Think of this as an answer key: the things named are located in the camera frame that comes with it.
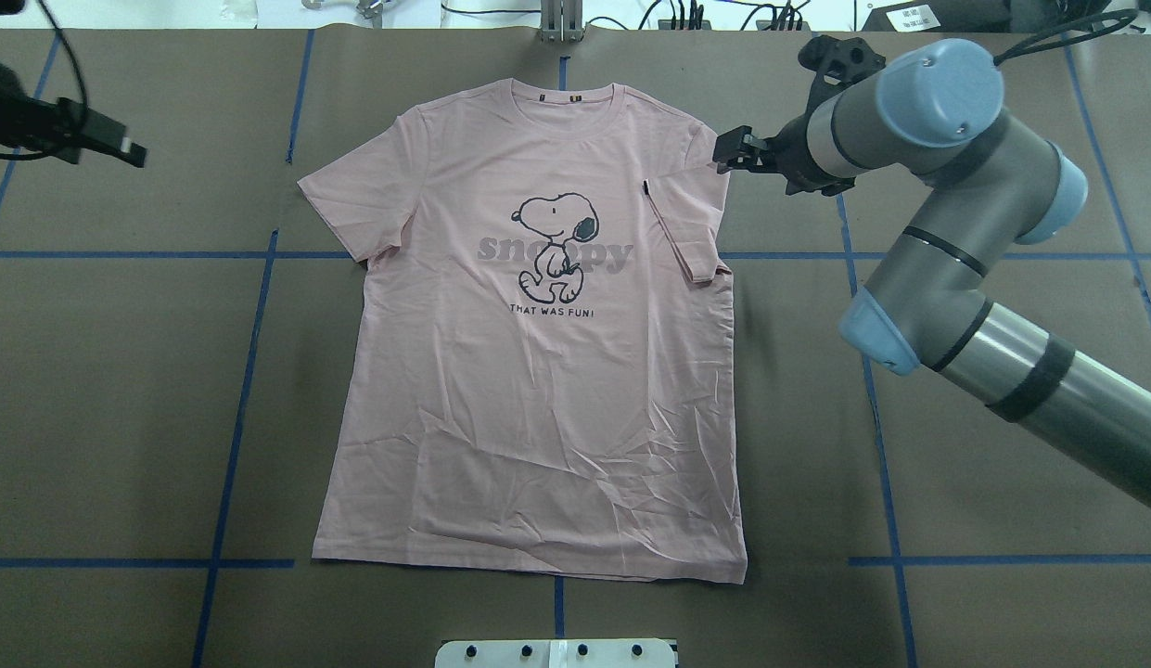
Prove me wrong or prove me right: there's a blue tape line lengthwise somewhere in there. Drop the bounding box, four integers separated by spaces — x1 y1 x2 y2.
833 193 918 667

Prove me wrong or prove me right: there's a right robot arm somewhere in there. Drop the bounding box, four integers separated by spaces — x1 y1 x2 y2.
712 35 1151 508

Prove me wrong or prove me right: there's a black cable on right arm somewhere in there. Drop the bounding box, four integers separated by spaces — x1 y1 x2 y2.
992 7 1142 68

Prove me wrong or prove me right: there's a white mounting plate with bolts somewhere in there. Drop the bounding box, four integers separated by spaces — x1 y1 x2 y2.
434 637 680 667

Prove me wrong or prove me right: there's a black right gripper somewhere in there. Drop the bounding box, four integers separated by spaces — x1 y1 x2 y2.
712 114 854 196

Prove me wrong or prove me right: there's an aluminium frame post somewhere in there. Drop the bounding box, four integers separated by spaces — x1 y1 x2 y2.
540 0 586 44

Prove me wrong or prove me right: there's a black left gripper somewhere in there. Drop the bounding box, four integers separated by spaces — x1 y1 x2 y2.
0 63 147 168

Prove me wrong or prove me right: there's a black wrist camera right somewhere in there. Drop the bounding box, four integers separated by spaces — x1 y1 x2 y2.
796 35 889 117

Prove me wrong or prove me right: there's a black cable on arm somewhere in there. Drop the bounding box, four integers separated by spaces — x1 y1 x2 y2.
0 0 89 164
992 7 1142 68

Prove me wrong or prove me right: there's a pink Snoopy t-shirt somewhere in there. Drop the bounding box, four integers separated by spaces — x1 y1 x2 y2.
299 79 748 585

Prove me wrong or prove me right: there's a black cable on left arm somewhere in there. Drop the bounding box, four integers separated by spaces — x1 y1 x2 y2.
0 0 89 164

